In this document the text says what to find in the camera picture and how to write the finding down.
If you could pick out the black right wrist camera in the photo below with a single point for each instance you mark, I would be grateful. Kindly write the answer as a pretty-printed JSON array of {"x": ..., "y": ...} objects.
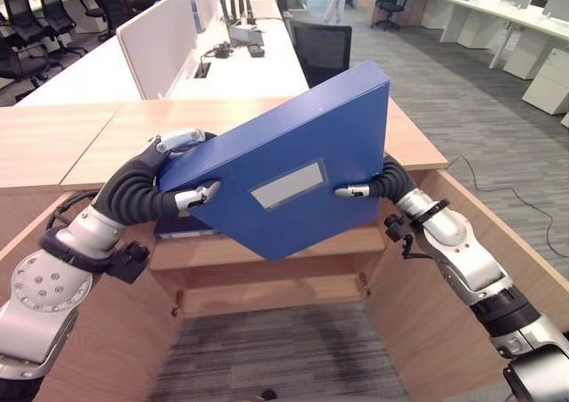
[{"x": 398, "y": 230}]

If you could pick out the white office desk row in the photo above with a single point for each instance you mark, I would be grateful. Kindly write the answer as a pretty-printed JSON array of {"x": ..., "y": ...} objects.
[{"x": 484, "y": 19}]

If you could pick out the black desk phone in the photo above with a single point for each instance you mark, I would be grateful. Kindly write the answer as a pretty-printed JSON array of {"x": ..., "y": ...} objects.
[{"x": 223, "y": 50}]

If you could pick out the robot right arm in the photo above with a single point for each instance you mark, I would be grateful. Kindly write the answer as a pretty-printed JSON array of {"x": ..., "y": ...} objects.
[{"x": 471, "y": 259}]

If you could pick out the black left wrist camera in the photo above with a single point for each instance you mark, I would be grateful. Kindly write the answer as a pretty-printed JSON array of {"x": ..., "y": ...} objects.
[{"x": 131, "y": 262}]

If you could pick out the white drawer pedestal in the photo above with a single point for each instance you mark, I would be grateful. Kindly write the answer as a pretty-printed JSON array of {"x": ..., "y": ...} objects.
[{"x": 549, "y": 79}]

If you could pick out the long white office desk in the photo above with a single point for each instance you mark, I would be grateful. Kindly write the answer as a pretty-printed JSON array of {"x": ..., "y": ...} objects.
[{"x": 111, "y": 73}]

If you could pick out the metal door hinge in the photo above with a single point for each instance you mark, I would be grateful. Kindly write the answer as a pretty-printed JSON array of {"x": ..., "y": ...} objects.
[
  {"x": 365, "y": 285},
  {"x": 178, "y": 303}
]

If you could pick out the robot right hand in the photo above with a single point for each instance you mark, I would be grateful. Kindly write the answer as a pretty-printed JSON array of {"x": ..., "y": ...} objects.
[{"x": 395, "y": 179}]

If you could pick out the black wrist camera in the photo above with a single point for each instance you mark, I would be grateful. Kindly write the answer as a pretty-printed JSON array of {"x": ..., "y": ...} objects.
[
  {"x": 131, "y": 262},
  {"x": 398, "y": 230}
]

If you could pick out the blue folder with white edge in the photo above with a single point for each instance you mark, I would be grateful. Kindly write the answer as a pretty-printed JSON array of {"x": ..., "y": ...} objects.
[{"x": 178, "y": 233}]

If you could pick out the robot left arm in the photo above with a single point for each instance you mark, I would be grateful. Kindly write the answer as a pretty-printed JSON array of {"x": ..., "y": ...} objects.
[{"x": 40, "y": 295}]

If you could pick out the wooden side cabinet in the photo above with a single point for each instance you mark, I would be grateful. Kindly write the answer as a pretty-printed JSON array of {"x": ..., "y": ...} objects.
[{"x": 44, "y": 144}]

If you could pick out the small black desk device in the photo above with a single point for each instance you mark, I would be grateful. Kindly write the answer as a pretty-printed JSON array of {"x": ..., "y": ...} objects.
[{"x": 256, "y": 51}]

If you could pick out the black mesh office chair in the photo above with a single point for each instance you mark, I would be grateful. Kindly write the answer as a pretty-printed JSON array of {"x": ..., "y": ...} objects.
[{"x": 322, "y": 50}]

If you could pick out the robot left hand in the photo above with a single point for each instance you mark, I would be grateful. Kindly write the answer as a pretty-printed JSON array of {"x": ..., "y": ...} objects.
[{"x": 129, "y": 188}]

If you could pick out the white desk divider panel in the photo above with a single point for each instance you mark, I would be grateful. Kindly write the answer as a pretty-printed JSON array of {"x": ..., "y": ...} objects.
[
  {"x": 153, "y": 46},
  {"x": 205, "y": 2}
]

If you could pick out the large blue file folder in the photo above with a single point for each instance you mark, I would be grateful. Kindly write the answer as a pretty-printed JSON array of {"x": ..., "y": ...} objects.
[{"x": 289, "y": 153}]

